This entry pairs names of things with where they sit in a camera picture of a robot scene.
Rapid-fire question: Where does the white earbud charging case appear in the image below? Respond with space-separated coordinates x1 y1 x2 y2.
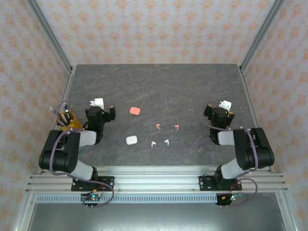
125 135 138 146

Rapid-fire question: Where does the yellow pen holder cup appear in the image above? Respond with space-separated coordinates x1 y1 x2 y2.
56 110 83 132

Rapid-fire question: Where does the silver metallic pen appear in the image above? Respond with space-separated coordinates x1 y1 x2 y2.
49 106 64 121

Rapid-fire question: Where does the aluminium mounting beam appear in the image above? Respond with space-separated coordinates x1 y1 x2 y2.
25 165 289 193

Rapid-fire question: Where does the grey metal sheet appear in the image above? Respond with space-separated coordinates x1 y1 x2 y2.
25 203 291 231

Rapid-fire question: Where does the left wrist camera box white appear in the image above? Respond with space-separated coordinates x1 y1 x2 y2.
89 98 105 109

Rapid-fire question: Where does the aluminium table side rail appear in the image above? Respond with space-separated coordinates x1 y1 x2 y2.
37 67 77 175
238 64 276 174

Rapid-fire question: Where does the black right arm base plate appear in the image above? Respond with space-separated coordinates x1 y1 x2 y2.
198 175 242 192

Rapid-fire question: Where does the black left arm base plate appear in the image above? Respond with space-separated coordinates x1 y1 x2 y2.
71 176 115 192

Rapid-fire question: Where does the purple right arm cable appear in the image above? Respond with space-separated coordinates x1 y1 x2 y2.
201 113 259 207

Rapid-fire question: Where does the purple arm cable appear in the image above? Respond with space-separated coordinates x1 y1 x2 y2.
201 113 259 207
49 99 115 209

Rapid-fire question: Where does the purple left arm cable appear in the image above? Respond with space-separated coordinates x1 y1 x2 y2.
49 99 115 209

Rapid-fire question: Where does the aluminium frame post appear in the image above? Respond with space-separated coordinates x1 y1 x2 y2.
25 0 74 73
239 0 288 73

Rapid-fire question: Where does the grey slotted cable duct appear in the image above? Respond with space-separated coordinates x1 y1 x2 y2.
35 194 218 204

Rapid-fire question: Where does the aluminium lower frame rail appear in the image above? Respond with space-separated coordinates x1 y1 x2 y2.
275 192 300 231
12 192 37 231

